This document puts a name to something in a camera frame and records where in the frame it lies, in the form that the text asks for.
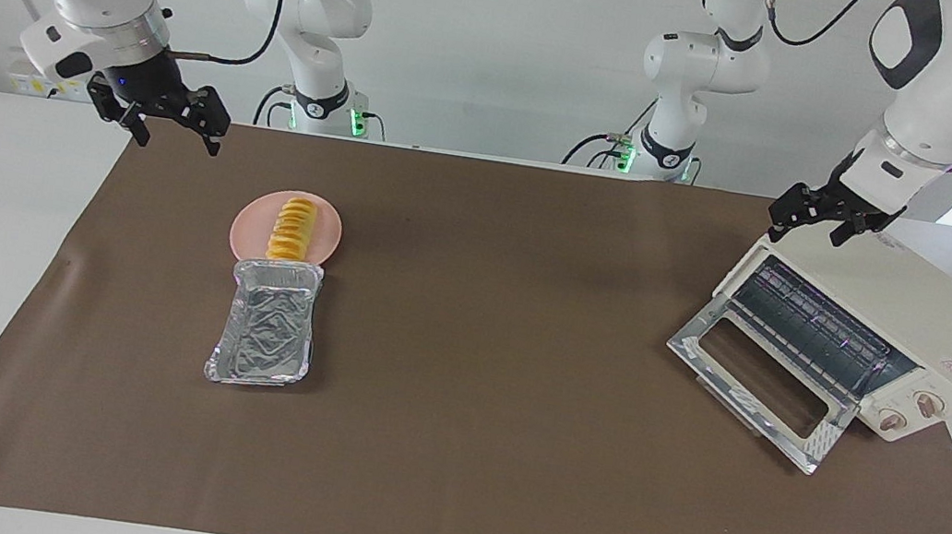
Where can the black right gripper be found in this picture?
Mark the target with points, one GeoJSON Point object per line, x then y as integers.
{"type": "Point", "coordinates": [161, 88]}

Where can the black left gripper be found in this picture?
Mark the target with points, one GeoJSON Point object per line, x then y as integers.
{"type": "Point", "coordinates": [849, 200]}

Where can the yellow sliced bread loaf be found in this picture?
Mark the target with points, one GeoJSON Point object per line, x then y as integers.
{"type": "Point", "coordinates": [293, 230]}

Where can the silver aluminium foil tray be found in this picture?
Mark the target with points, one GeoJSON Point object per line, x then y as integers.
{"type": "Point", "coordinates": [267, 331]}

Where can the cream toaster oven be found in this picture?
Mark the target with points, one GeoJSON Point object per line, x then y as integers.
{"type": "Point", "coordinates": [901, 290]}

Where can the glass oven door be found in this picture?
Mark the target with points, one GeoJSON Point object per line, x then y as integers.
{"type": "Point", "coordinates": [758, 381]}

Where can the brown oven knob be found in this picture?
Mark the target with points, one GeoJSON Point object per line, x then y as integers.
{"type": "Point", "coordinates": [890, 420]}
{"type": "Point", "coordinates": [927, 403]}

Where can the pink round plate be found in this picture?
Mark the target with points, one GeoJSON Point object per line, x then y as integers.
{"type": "Point", "coordinates": [251, 226]}

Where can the brown table mat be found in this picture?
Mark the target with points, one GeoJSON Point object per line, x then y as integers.
{"type": "Point", "coordinates": [494, 400]}

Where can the white wall socket box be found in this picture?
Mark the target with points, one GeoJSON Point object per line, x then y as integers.
{"type": "Point", "coordinates": [27, 81]}

